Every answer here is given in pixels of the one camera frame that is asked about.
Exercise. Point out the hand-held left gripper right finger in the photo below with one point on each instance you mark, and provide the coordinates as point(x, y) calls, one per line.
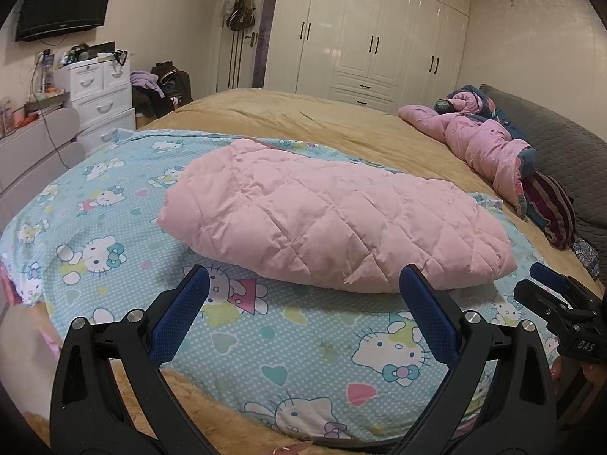
point(429, 320)

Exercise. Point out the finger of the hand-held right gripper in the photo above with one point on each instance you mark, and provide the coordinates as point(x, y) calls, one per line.
point(536, 301)
point(547, 275)

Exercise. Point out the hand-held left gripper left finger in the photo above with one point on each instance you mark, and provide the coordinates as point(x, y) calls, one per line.
point(182, 315)

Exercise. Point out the pink quilted jacket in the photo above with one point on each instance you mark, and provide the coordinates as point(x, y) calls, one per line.
point(332, 218)

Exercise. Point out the black clothes hanger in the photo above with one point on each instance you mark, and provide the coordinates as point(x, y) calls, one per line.
point(121, 57)

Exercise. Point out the person's right hand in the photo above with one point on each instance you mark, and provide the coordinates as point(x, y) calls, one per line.
point(595, 377)

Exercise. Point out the dark floral cloth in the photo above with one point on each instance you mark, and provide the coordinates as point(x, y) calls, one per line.
point(585, 256)

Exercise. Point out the dark striped pillow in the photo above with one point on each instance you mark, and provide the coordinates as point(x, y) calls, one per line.
point(552, 208)

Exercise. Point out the blue cat print blanket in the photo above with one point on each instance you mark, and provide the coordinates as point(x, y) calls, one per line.
point(118, 227)

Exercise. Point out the grey quilted headboard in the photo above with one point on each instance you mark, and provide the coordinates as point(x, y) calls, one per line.
point(569, 151)

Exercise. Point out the pink puffy coat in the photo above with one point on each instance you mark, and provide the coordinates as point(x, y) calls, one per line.
point(469, 137)

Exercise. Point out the tan plush bed cover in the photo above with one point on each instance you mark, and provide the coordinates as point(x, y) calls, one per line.
point(332, 123)

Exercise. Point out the grey low cabinet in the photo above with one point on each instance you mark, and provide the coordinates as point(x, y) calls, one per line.
point(33, 151)

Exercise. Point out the white drawer chest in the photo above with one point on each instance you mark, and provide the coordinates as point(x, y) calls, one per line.
point(102, 104)

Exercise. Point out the black bag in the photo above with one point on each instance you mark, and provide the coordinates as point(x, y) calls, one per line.
point(173, 80)

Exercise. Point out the purple cloth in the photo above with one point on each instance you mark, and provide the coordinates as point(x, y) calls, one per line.
point(144, 79)

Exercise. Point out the room door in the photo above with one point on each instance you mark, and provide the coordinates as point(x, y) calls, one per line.
point(237, 61)

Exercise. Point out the dark flat box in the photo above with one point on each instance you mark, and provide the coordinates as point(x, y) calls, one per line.
point(102, 50)

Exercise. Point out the white wardrobe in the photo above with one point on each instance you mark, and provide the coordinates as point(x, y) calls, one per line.
point(370, 33)

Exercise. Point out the hanging bags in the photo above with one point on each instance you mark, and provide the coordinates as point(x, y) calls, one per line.
point(242, 12)

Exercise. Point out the black wall television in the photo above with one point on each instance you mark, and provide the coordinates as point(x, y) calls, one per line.
point(61, 4)

